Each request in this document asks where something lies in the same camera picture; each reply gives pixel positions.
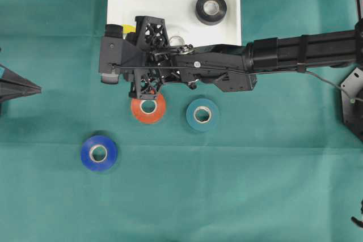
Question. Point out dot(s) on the green table cloth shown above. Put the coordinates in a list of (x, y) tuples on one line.
[(278, 166)]

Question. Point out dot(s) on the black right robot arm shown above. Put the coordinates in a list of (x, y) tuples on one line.
[(236, 68)]

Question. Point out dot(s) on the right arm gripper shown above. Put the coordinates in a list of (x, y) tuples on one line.
[(153, 71)]

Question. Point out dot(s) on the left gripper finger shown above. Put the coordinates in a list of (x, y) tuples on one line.
[(9, 94), (8, 76)]

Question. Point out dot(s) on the blue tape roll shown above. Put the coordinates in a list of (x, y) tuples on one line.
[(111, 153)]

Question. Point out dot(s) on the yellow tape roll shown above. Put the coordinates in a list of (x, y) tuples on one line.
[(128, 29)]

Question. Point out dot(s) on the teal green tape roll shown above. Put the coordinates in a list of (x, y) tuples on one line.
[(202, 104)]

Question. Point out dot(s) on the red tape roll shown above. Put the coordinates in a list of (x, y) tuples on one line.
[(148, 118)]

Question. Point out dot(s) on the white plastic case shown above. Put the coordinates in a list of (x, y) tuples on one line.
[(180, 13)]

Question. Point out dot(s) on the white tape roll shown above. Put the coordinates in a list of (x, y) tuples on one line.
[(178, 36)]

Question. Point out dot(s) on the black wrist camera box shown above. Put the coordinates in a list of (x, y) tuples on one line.
[(118, 57)]

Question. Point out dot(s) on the black tape roll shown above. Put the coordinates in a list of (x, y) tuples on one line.
[(211, 12)]

